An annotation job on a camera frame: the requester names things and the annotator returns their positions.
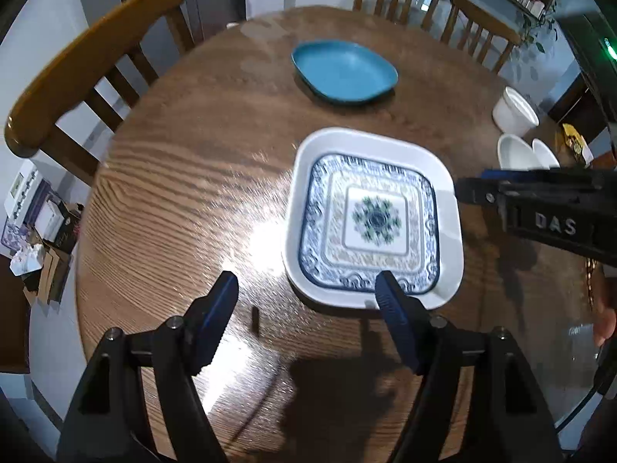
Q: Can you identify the white square plate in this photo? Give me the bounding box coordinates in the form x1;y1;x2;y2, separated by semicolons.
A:
282;127;464;310

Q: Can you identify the white straight-sided ramekin bowl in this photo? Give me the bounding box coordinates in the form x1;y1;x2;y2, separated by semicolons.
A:
492;86;539;137

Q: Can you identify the yellow snack packet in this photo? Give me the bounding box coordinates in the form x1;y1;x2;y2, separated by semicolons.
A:
554;123;595;165

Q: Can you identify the plain blue plate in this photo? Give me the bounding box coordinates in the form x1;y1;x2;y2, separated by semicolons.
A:
290;41;399;105

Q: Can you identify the white round bowl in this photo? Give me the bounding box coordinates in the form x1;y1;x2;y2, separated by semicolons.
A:
531;138;561;169
497;133;543;171

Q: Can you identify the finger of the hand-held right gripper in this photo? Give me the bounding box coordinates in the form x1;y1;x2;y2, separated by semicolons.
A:
479;168;555;180
455;177;505;207

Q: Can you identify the blue patterned square plate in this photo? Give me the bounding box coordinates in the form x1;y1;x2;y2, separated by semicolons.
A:
295;153;442;296

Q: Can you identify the green trailing vine plant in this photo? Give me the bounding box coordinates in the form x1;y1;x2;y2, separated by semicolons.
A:
516;0;570;55

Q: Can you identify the dark printed box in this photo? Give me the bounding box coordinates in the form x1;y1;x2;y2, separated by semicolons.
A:
43;203;85;252

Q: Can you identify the gold chain bracelet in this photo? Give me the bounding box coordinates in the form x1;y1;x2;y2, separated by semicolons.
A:
585;258;597;310

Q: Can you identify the cardboard box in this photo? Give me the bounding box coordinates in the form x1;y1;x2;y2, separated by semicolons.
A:
36;238;73;304

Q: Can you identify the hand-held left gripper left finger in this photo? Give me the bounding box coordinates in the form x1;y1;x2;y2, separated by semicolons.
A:
57;270;239;463

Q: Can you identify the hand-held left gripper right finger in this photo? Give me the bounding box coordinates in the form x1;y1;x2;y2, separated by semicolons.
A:
375;270;565;463

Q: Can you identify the white crumpled bag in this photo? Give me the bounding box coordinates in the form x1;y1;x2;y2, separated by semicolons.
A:
10;243;46;278

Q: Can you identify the person's right hand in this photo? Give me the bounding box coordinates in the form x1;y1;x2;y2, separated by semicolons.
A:
592;270;617;348

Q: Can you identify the white box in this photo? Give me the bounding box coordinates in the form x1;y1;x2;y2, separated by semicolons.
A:
4;158;38;215

